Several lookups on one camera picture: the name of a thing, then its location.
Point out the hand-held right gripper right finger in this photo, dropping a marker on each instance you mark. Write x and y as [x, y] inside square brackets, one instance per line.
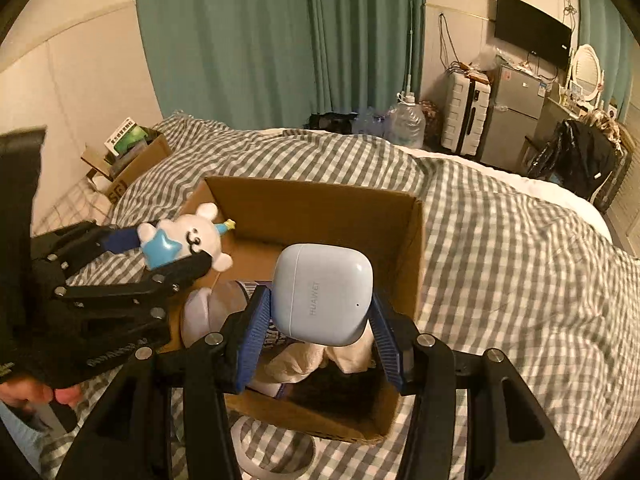
[387, 342]

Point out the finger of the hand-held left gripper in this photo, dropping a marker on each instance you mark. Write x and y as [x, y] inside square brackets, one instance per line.
[192, 266]
[122, 240]

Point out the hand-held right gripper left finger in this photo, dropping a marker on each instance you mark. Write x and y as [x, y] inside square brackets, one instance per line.
[255, 327]

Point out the white plush toy blue star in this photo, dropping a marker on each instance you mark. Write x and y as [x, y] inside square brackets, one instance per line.
[192, 240]

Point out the white earbuds case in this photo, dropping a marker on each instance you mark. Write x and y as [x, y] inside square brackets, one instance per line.
[325, 295]

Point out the large cardboard box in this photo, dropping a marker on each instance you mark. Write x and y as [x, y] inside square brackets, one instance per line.
[320, 215]

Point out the person's left hand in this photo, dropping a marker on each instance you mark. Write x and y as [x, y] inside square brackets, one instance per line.
[25, 391]

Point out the white soft plush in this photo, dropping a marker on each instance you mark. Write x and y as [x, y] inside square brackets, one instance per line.
[205, 317]

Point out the beige cloth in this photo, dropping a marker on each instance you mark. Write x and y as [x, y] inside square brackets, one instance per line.
[320, 357]

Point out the small cardboard box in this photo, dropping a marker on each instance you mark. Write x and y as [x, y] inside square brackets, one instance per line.
[145, 162]

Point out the black bag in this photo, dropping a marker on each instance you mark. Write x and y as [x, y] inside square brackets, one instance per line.
[330, 121]

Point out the large clear water jug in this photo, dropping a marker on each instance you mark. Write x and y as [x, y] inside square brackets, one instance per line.
[406, 122]

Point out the pack of plastic bottles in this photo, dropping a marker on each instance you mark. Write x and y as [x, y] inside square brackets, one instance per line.
[371, 121]

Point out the brown patterned bag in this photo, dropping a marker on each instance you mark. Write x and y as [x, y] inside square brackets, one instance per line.
[431, 122]

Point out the white mattress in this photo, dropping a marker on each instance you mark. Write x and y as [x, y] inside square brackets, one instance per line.
[550, 187]

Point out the wide green curtain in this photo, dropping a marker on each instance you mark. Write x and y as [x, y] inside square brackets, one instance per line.
[250, 40]

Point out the white suitcase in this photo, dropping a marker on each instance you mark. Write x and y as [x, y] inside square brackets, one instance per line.
[465, 115]

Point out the grey fridge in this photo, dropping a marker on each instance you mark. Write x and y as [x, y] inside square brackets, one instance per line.
[512, 120]

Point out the black jacket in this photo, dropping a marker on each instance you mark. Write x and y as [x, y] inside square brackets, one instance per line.
[575, 160]

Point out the white pole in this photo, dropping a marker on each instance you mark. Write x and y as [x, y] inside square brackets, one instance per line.
[410, 50]

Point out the ornate gold chair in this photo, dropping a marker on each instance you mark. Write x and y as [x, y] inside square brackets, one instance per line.
[617, 140]

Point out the white oval mirror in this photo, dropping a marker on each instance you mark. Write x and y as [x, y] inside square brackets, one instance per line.
[585, 70]

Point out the narrow green curtain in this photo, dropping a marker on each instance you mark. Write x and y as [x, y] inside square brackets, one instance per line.
[607, 25]

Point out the black wall television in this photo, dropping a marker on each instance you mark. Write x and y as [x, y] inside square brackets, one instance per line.
[532, 30]

